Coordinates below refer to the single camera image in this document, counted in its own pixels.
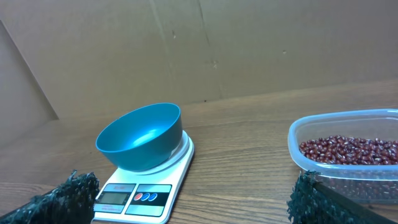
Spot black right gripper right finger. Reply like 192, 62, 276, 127
287, 171, 397, 224

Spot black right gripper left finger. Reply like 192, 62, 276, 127
1, 170, 100, 224

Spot white digital kitchen scale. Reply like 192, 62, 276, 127
93, 132, 195, 223

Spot blue plastic bowl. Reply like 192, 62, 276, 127
96, 103, 183, 171

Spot red beans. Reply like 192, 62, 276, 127
298, 135, 397, 166

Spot clear plastic food container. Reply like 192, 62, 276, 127
288, 109, 397, 203

